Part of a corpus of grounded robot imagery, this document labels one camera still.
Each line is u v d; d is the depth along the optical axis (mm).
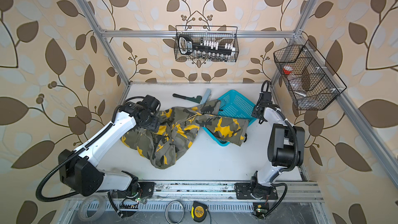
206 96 1090
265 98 749
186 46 864
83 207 680
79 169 395
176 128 911
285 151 479
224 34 911
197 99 1105
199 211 667
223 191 753
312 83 735
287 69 804
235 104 1056
